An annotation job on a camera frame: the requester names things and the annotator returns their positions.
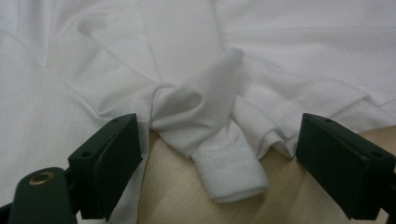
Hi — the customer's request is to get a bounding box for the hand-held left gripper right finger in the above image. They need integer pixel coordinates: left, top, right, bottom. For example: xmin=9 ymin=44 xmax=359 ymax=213
xmin=294 ymin=112 xmax=396 ymax=221

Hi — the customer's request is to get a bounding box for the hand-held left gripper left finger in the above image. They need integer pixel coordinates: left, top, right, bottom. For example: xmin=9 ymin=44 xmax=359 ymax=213
xmin=67 ymin=112 xmax=144 ymax=222

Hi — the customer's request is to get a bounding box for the white shirt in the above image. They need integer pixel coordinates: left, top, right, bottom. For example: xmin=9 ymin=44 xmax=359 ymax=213
xmin=0 ymin=0 xmax=396 ymax=224

